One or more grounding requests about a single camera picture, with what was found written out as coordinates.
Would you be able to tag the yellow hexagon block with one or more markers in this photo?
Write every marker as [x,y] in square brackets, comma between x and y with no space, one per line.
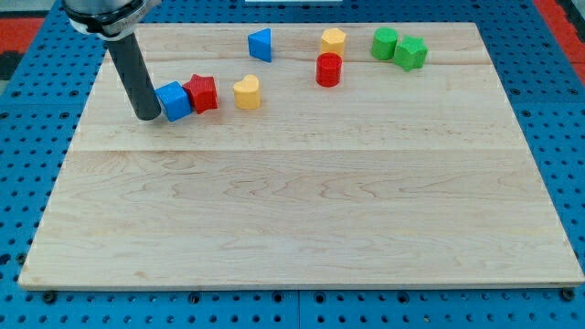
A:
[333,40]

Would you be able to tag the blue triangle block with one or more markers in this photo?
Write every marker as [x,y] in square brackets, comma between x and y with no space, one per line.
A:
[260,44]

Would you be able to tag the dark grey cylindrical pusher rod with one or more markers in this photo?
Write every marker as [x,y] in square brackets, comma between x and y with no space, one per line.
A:
[129,63]

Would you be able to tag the red star block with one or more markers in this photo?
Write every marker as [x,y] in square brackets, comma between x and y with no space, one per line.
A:
[202,93]

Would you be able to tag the yellow heart block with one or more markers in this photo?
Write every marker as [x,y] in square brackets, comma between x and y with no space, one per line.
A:
[247,93]

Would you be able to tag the green cylinder block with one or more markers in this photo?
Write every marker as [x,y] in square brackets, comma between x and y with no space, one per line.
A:
[384,43]

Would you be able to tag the red cylinder block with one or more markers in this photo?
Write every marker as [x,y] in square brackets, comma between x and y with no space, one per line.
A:
[328,69]

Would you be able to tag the green star block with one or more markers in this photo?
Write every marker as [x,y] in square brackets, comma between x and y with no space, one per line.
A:
[410,53]

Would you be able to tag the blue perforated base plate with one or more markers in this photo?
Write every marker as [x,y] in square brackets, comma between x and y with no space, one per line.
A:
[43,101]

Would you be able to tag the blue cube block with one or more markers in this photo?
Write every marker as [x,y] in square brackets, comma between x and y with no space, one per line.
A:
[174,101]

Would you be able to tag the light wooden board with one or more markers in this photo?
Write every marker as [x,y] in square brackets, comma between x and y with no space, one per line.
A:
[392,179]

